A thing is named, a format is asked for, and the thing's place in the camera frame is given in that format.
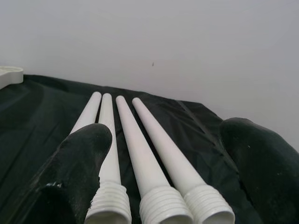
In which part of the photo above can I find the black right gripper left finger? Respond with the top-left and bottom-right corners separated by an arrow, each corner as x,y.
13,123 -> 114,224

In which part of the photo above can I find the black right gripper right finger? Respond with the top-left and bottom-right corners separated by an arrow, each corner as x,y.
219,117 -> 299,224

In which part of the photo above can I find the white plastic table leg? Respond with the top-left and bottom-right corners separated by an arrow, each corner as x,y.
84,93 -> 130,224
69,92 -> 102,137
131,98 -> 235,224
115,95 -> 195,224

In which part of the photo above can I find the white plastic table top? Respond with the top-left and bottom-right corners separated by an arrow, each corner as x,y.
0,66 -> 24,91

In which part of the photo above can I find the black table cloth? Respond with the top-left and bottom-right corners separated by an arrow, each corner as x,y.
0,74 -> 255,224

